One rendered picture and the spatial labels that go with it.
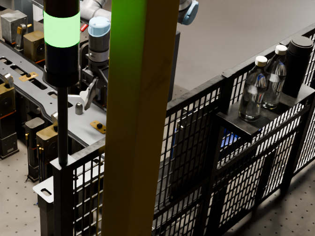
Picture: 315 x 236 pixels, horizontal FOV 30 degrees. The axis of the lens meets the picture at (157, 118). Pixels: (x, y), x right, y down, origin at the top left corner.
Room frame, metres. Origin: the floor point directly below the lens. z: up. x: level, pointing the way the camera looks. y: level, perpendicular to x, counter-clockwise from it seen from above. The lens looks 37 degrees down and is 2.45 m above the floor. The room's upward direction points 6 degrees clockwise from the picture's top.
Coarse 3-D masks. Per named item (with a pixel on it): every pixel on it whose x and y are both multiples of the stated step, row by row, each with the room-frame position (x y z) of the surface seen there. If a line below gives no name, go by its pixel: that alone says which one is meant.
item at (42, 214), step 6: (42, 192) 1.46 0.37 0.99; (48, 192) 1.46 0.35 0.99; (42, 198) 1.43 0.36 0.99; (42, 204) 1.43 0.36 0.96; (48, 204) 1.42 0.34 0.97; (42, 210) 1.43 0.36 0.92; (48, 210) 1.42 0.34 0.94; (42, 216) 1.44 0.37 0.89; (48, 216) 1.43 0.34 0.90; (42, 222) 1.44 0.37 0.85; (48, 222) 1.43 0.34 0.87; (42, 228) 1.44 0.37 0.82; (48, 228) 1.43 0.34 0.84; (42, 234) 1.44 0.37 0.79; (48, 234) 1.43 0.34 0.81
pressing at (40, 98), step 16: (0, 48) 2.35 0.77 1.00; (0, 64) 2.22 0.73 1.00; (16, 64) 2.23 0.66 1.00; (32, 64) 2.25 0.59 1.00; (16, 80) 2.10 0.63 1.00; (32, 96) 2.00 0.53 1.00; (48, 96) 2.01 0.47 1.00; (48, 112) 1.90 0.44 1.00; (96, 112) 1.94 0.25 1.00; (80, 128) 1.82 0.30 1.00; (80, 144) 1.73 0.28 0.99
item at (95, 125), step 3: (96, 120) 1.88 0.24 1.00; (90, 123) 1.86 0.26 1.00; (93, 123) 1.86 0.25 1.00; (96, 123) 1.86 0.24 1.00; (99, 123) 1.85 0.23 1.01; (93, 126) 1.84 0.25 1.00; (96, 126) 1.84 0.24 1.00; (99, 126) 1.83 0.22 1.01; (102, 126) 1.84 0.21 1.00; (105, 126) 1.85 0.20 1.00; (99, 129) 1.82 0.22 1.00; (102, 129) 1.83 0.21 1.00; (105, 129) 1.83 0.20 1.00; (102, 132) 1.81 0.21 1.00
